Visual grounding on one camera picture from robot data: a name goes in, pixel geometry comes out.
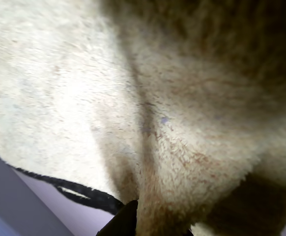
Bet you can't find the yellow towel with black trim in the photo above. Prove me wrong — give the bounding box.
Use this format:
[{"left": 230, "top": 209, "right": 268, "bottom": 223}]
[{"left": 0, "top": 0, "right": 286, "bottom": 236}]

